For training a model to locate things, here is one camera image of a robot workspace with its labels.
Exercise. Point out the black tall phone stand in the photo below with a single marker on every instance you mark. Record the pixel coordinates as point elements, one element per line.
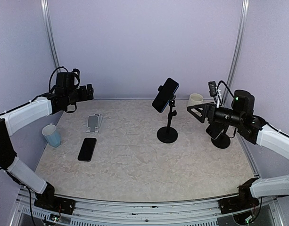
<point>169,134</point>

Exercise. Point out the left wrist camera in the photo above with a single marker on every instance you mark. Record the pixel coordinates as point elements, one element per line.
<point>76,74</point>

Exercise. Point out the cream ceramic mug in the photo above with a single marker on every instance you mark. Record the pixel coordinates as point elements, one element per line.
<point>195,99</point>

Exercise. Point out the aluminium frame post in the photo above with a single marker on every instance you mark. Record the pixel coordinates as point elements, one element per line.
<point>239,39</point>
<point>49,32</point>

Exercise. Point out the light blue mug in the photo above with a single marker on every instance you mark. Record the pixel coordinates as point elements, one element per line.
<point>51,135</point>

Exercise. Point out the right aluminium frame post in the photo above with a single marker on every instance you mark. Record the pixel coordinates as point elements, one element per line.
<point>239,39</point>

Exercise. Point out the black phone red case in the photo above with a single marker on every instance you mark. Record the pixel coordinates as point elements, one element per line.
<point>87,149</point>

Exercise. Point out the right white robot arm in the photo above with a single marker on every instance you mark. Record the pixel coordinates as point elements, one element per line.
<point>252,128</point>

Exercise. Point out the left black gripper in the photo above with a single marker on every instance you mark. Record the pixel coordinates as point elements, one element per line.
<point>84,95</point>

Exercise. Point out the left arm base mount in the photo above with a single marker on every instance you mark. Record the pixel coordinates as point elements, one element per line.
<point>48,201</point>

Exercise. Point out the left aluminium frame post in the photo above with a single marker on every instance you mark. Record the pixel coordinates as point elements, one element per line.
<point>49,32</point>

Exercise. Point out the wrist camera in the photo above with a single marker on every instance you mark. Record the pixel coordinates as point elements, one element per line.
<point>76,74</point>
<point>215,92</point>

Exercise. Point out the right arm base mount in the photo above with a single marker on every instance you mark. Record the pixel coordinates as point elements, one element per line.
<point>244,200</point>

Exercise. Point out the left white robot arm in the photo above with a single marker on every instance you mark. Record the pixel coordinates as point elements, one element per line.
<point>66,91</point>

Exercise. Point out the blue phone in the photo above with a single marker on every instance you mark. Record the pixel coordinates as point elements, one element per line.
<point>165,94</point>

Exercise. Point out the silver folding phone stand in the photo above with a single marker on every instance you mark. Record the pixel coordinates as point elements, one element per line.
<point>94,123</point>

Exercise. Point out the front aluminium rail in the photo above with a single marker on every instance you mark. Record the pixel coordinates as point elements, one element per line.
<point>89,212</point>

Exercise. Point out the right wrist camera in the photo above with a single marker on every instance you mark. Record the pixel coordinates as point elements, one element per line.
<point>215,92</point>

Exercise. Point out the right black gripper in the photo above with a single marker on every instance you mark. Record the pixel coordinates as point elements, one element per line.
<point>209,111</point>

